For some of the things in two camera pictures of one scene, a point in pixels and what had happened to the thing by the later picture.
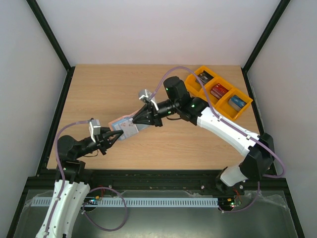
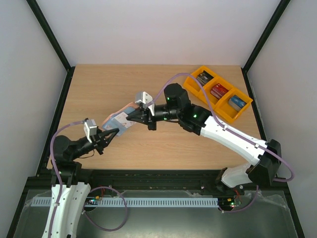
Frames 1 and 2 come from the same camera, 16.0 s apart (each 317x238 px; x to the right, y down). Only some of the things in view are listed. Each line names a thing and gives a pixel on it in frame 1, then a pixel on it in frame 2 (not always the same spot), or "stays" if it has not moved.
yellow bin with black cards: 197,82 stays
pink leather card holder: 129,127 → 118,120
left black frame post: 36,9 stays
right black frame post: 259,42 stays
